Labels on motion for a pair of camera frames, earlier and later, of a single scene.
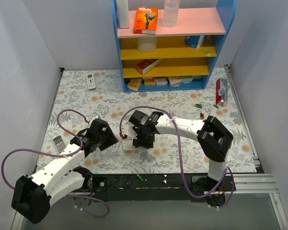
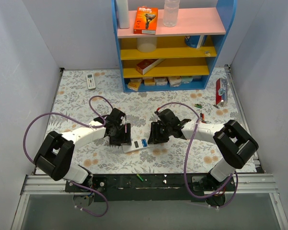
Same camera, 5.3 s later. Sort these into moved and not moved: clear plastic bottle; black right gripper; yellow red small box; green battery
Moved: black right gripper
Not moved: clear plastic bottle; green battery; yellow red small box
